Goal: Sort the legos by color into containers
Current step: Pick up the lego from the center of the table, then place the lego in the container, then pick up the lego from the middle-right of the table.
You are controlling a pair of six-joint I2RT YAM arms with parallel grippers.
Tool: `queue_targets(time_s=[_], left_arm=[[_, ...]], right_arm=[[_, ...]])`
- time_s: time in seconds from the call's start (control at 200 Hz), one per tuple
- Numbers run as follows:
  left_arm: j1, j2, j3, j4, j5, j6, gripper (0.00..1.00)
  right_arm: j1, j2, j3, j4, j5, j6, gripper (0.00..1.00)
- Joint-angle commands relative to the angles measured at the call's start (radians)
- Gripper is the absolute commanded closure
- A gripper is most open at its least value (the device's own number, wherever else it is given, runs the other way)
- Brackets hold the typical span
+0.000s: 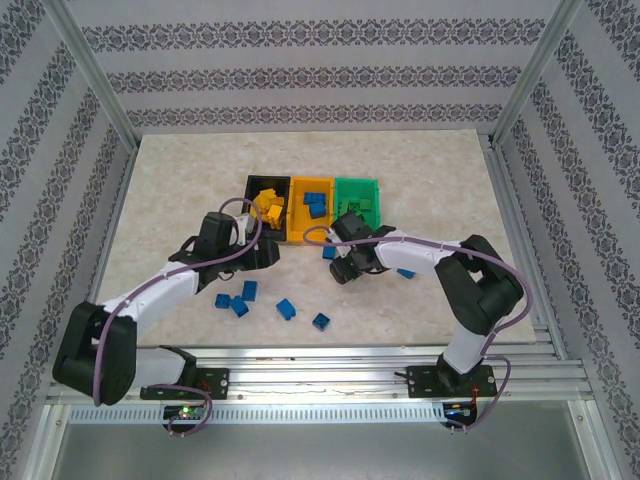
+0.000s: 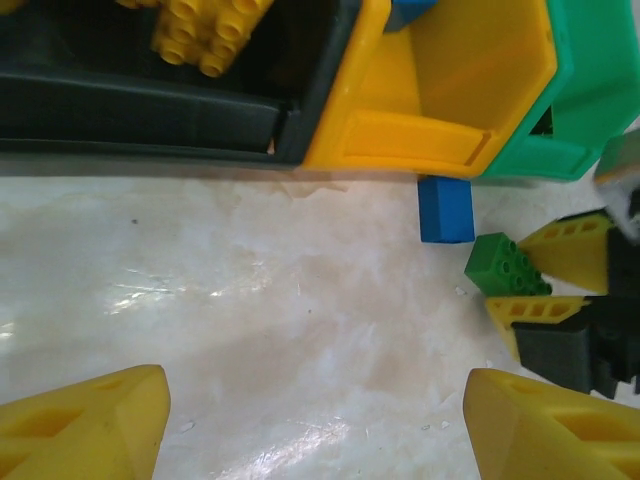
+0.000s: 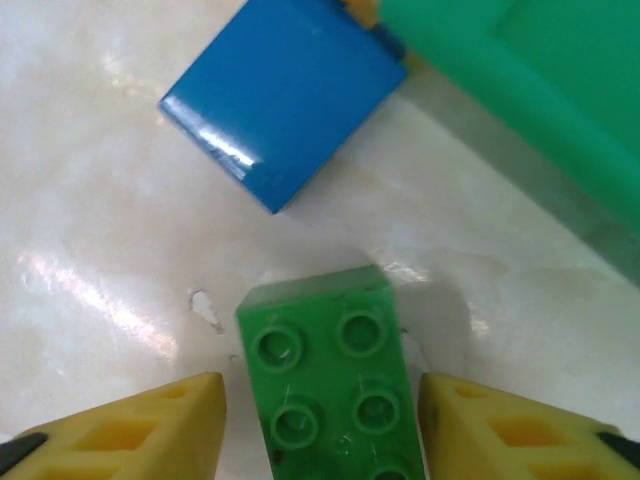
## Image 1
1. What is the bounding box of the yellow plastic bin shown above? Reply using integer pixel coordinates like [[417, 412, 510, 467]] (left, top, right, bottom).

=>
[[287, 176, 335, 246]]

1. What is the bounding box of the green plastic bin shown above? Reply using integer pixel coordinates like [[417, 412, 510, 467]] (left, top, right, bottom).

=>
[[332, 177, 382, 231]]

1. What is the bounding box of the black plastic bin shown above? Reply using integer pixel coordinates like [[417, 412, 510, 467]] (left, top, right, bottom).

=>
[[241, 174, 293, 245]]

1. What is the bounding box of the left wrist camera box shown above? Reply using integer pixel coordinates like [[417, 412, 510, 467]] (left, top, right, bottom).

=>
[[234, 213, 257, 246]]

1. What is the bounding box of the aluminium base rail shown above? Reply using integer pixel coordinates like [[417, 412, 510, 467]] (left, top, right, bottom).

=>
[[47, 344, 596, 406]]

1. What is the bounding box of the slotted cable duct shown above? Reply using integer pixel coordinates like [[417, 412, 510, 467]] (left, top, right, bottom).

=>
[[67, 403, 446, 424]]

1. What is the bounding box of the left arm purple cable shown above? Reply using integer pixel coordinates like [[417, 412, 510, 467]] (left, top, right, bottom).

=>
[[93, 197, 264, 439]]

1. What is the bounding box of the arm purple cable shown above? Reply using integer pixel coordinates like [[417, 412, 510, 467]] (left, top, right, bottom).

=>
[[303, 225, 534, 435], [93, 197, 264, 439]]

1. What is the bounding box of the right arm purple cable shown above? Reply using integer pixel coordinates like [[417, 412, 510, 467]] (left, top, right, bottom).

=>
[[303, 225, 534, 435]]

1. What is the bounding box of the aluminium frame post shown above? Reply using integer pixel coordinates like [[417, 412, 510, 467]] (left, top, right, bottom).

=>
[[491, 0, 585, 147], [42, 0, 140, 150]]

